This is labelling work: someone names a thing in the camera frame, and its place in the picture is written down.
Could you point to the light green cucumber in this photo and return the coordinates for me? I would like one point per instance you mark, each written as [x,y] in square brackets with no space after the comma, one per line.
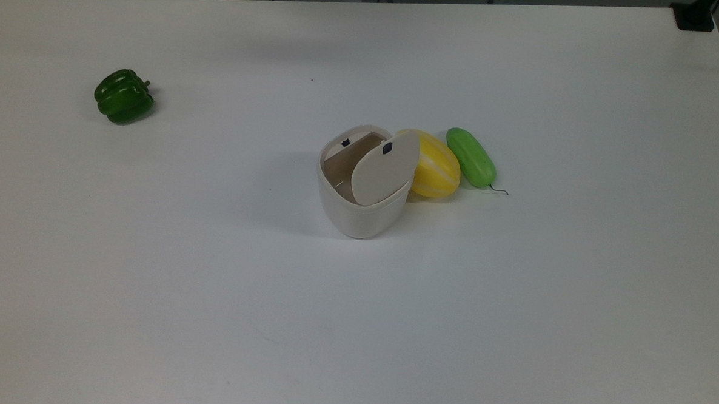
[472,158]

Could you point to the yellow striped melon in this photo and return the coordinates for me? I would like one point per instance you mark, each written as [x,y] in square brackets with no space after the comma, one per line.
[438,168]

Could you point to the beige plastic garbage bin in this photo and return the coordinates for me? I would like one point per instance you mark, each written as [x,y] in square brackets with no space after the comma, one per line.
[359,217]

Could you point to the beige oval bin lid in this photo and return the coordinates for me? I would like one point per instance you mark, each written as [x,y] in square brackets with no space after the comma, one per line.
[384,169]

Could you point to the green bell pepper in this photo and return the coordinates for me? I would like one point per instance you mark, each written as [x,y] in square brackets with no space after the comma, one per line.
[123,97]

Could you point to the black clamp block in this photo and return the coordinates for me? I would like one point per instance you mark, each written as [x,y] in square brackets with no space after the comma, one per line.
[694,16]

